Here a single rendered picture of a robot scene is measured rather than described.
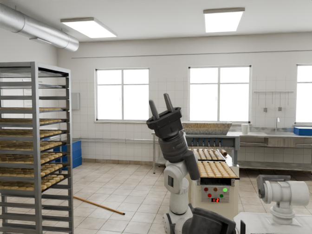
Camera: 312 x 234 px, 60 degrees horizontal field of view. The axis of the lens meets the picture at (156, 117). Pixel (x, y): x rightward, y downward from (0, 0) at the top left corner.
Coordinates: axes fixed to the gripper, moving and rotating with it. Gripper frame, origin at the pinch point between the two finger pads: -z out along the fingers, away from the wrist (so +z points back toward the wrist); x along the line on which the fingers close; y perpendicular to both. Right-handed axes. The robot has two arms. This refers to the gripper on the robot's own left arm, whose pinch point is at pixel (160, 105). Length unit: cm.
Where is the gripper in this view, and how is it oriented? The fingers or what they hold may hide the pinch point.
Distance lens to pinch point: 84.9
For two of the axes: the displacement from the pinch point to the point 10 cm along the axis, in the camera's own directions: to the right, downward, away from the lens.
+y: 4.2, 1.9, -8.9
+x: 8.6, -4.0, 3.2
